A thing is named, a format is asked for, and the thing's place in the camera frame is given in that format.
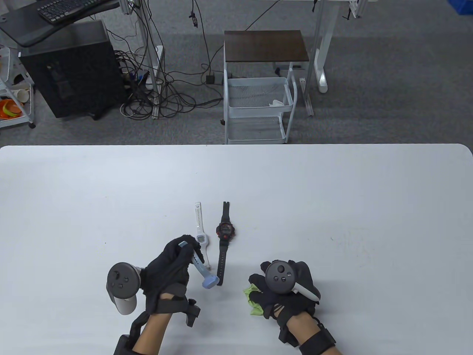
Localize person's right hand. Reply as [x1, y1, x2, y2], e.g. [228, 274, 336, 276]
[248, 261, 320, 328]

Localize person's left hand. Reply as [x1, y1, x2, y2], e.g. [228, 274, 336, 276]
[140, 235, 204, 315]

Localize green microfibre cloth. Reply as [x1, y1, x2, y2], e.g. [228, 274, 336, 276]
[243, 284, 265, 316]

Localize light blue watch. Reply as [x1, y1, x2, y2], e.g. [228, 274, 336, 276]
[178, 241, 219, 289]

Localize white watch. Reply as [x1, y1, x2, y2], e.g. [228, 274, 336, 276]
[195, 202, 212, 268]

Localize black red watch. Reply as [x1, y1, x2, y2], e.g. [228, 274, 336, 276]
[216, 202, 236, 286]

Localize person's right forearm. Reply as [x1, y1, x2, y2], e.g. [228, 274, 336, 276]
[286, 310, 342, 355]

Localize person's left forearm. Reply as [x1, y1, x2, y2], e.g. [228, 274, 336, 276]
[131, 294, 175, 355]

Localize grey white handheld controller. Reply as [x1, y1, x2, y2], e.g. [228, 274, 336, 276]
[265, 261, 321, 301]
[106, 263, 143, 315]

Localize white rolling trolley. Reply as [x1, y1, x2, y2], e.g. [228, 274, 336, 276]
[0, 46, 36, 129]

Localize black computer tower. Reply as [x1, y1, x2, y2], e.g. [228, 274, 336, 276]
[19, 20, 128, 119]

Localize orange bowls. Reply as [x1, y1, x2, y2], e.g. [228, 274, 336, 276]
[0, 98, 24, 119]

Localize white cart with wooden top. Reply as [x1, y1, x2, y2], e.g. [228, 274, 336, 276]
[221, 30, 310, 145]

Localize white desk leg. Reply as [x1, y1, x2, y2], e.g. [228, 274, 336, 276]
[312, 0, 340, 94]

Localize black keyboard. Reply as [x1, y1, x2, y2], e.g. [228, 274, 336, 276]
[37, 0, 111, 25]

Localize black keyboard tray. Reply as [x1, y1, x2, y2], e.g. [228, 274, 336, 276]
[0, 0, 120, 48]

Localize blue plastic bin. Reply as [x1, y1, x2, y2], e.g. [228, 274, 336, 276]
[448, 0, 473, 16]

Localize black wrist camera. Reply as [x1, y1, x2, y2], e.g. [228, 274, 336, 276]
[183, 299, 202, 328]
[278, 322, 298, 347]

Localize black wrist strap with box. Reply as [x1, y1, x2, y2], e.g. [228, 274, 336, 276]
[114, 312, 150, 355]
[299, 328, 337, 355]

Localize tangle of black cables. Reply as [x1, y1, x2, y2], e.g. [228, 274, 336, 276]
[107, 0, 226, 121]

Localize aluminium rail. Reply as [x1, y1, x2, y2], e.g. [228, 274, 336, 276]
[299, 77, 314, 117]

